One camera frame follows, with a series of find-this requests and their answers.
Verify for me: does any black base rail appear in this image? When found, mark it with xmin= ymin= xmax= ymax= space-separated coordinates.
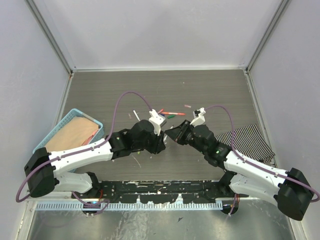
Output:
xmin=75 ymin=180 xmax=235 ymax=204

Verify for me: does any white marker blue end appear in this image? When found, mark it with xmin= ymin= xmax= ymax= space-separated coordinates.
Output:
xmin=133 ymin=110 xmax=140 ymax=122

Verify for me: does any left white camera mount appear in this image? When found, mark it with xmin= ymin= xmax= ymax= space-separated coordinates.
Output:
xmin=148 ymin=109 xmax=167 ymax=136

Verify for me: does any white marker green end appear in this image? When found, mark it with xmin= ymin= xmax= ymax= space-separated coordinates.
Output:
xmin=163 ymin=134 xmax=168 ymax=146

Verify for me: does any striped black white cloth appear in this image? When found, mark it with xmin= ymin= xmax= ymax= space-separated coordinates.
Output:
xmin=214 ymin=123 xmax=276 ymax=163

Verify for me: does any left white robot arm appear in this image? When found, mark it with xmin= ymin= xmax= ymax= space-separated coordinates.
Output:
xmin=24 ymin=120 xmax=166 ymax=199

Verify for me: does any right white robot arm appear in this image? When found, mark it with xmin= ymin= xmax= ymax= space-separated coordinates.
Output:
xmin=165 ymin=120 xmax=315 ymax=221

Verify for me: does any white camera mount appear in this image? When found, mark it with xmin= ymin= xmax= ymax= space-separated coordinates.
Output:
xmin=190 ymin=107 xmax=206 ymax=127
xmin=148 ymin=109 xmax=167 ymax=136

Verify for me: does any orange white marker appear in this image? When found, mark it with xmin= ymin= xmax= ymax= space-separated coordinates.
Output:
xmin=162 ymin=112 xmax=186 ymax=116

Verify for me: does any light blue plastic basket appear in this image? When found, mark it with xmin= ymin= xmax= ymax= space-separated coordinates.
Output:
xmin=35 ymin=108 xmax=104 ymax=153

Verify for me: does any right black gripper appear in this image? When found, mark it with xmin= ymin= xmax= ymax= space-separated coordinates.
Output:
xmin=165 ymin=119 xmax=207 ymax=155

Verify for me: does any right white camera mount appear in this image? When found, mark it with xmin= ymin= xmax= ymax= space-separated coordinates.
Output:
xmin=190 ymin=107 xmax=206 ymax=127

